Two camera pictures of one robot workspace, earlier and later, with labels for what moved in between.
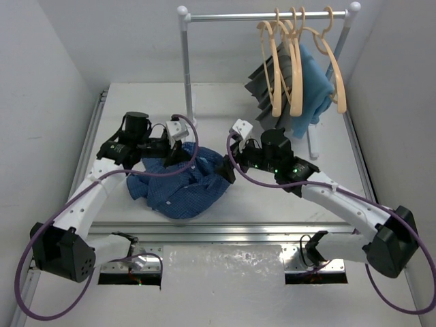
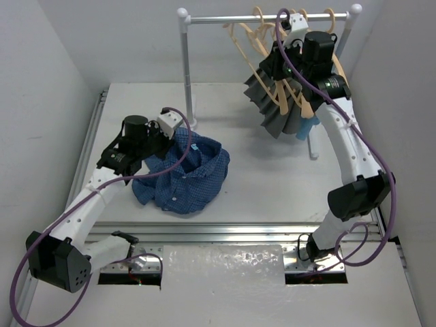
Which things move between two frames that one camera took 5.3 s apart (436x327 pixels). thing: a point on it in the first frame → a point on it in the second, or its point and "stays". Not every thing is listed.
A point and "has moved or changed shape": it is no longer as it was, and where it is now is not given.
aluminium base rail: [147, 255] stays
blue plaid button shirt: [183, 194] has moved or changed shape
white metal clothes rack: [187, 18] stays
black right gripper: [240, 152] → [272, 63]
